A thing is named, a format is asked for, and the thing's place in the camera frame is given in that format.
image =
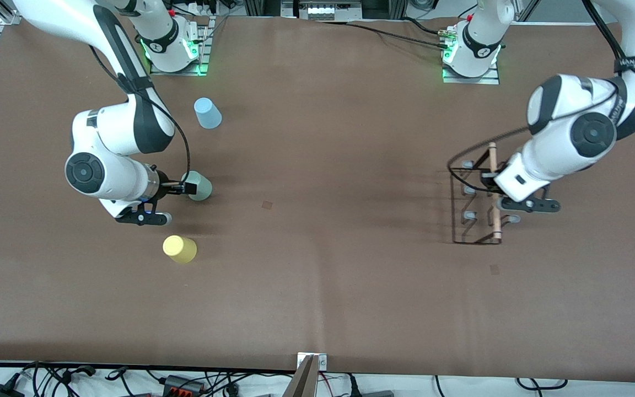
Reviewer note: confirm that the yellow plastic cup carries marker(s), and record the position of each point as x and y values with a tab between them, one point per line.
181	249

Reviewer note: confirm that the white metal bracket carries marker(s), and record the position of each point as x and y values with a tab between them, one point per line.
323	362

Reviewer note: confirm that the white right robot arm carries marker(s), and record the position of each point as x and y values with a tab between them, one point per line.
113	124

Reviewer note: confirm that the white power strip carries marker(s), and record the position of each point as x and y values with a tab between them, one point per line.
323	11

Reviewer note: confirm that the grey metal camera pole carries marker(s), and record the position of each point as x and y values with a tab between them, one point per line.
302	383

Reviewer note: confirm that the black plug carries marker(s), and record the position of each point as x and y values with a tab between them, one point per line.
353	386

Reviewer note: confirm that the dark aluminium frame post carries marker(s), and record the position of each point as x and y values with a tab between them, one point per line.
262	6
399	8

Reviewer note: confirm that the mint green plastic cup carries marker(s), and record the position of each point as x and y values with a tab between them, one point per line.
203	191

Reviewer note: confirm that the black power adapter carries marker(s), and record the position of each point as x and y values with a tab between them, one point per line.
0	391

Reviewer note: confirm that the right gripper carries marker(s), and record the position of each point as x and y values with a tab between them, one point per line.
164	187

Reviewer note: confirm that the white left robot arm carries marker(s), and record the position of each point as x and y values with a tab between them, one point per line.
571	132

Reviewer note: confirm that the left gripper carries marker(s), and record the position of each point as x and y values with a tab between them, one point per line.
487	179

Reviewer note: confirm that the black orange connector box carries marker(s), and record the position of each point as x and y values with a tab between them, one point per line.
182	385

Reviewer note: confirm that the light blue plastic cup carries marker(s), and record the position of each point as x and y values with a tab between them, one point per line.
208	114

